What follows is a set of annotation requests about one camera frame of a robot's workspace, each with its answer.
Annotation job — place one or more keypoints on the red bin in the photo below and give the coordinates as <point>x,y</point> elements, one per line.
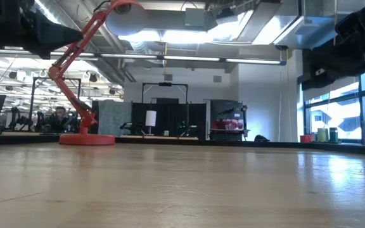
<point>305,138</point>

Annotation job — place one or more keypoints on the green cup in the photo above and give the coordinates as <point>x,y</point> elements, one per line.
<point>322,135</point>

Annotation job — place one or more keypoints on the dark cup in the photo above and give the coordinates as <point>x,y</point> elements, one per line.
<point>333,134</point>

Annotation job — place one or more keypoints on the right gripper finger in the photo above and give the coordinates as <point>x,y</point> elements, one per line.
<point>325,77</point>

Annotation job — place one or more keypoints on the white cylindrical shade lamp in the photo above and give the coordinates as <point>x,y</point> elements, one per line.
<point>150,117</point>

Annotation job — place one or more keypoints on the red desk lamp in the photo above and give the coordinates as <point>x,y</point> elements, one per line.
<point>87,139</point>

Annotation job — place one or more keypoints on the black equipment cart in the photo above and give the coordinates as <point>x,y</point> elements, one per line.
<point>230,109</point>

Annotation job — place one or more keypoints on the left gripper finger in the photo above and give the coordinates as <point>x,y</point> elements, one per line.
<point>55,36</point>

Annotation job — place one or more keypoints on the black bag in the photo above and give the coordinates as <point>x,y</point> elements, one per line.
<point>261,138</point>

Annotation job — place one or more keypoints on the black partition curtain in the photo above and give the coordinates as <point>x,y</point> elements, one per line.
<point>166,117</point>

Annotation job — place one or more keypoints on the long ceiling light bar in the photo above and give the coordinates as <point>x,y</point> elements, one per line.
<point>189,58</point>

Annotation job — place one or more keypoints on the grey fabric partition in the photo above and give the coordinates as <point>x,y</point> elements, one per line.
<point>116,118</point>

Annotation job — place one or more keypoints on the person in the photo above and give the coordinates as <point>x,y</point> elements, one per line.
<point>230,124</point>
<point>60,111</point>

